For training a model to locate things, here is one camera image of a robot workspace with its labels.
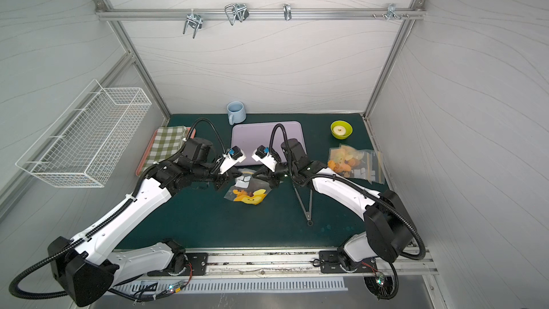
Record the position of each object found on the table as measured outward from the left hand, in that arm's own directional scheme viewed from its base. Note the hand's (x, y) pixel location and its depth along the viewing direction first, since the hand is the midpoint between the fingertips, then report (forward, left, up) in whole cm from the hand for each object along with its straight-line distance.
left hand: (239, 173), depth 73 cm
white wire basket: (+4, +50, +11) cm, 51 cm away
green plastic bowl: (+37, -46, -18) cm, 62 cm away
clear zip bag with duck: (-2, -2, -8) cm, 8 cm away
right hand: (+2, -5, -3) cm, 6 cm away
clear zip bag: (+14, -55, -18) cm, 60 cm away
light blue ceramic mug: (+45, +11, -14) cm, 48 cm away
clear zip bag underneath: (+19, -44, -19) cm, 51 cm away
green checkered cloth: (+29, +44, -20) cm, 56 cm away
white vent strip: (-31, +19, -20) cm, 41 cm away
